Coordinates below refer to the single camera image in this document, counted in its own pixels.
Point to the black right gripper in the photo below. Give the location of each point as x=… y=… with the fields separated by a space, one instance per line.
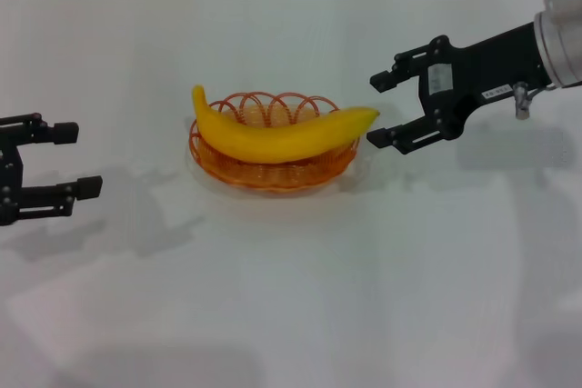
x=491 y=65

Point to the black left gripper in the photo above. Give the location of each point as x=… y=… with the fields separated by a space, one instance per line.
x=9 y=170

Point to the yellow banana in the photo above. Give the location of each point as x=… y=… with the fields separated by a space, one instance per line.
x=282 y=142

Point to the orange woven plastic basket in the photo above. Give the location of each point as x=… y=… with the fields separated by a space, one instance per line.
x=273 y=175

